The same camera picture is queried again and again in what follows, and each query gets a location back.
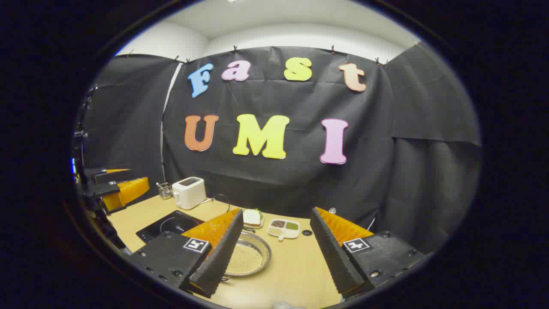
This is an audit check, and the white divided dish of beans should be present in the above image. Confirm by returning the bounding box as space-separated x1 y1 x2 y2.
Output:
267 219 301 241

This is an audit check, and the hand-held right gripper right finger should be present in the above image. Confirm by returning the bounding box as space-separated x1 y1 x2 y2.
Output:
310 207 425 300

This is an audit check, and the pile of soybeans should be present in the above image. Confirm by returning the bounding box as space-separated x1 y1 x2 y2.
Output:
225 244 263 275

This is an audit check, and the black power cable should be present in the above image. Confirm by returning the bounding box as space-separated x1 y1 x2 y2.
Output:
202 194 231 214

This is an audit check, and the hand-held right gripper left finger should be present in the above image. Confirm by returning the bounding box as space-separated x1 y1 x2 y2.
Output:
129 208 244 299

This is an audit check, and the white toaster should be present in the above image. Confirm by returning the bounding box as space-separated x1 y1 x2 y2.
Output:
172 177 207 210

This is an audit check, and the black induction cooktop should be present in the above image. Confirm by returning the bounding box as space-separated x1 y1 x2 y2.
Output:
136 210 205 244

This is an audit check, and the steel pot with black handle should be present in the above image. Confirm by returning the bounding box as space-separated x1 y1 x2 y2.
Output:
221 227 272 282

